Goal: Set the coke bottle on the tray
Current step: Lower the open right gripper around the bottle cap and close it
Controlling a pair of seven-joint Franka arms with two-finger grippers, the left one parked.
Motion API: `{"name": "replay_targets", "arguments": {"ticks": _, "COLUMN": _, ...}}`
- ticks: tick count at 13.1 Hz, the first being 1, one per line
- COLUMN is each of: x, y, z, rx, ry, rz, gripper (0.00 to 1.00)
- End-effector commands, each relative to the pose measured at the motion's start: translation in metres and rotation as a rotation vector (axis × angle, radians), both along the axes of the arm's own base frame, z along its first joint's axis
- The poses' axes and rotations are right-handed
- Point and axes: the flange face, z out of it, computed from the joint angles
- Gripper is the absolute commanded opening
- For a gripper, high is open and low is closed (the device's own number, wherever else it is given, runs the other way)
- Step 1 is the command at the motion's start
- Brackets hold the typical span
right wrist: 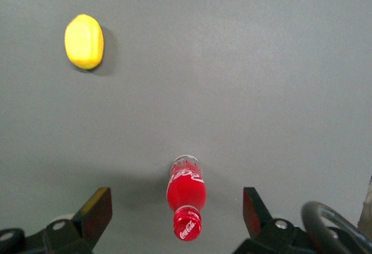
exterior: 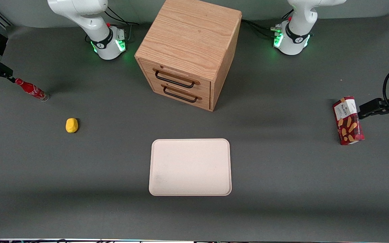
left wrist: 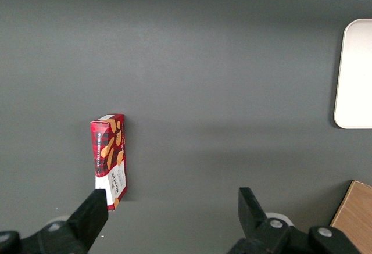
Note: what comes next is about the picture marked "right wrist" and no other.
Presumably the red coke bottle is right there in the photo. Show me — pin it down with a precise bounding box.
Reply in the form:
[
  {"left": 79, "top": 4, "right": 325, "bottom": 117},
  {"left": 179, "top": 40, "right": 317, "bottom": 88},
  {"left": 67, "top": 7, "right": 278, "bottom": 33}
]
[{"left": 166, "top": 154, "right": 208, "bottom": 242}]

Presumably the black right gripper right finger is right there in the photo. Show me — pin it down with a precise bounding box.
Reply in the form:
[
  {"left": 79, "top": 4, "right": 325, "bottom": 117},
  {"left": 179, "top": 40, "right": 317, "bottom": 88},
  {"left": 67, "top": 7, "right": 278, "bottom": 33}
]
[{"left": 231, "top": 186, "right": 309, "bottom": 254}]

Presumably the yellow lemon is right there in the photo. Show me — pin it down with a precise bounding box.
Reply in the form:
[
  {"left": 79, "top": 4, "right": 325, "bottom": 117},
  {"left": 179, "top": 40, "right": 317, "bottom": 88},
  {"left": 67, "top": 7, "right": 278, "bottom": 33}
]
[{"left": 64, "top": 13, "right": 105, "bottom": 70}]

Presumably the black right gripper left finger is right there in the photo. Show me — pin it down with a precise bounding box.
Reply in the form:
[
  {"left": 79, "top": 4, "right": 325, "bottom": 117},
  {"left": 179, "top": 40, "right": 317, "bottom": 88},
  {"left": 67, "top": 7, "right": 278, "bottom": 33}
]
[{"left": 42, "top": 187, "right": 114, "bottom": 254}]

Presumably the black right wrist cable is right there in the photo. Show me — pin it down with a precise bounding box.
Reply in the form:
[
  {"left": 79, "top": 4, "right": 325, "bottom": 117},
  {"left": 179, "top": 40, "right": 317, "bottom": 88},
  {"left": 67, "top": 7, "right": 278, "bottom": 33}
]
[{"left": 300, "top": 201, "right": 372, "bottom": 254}]

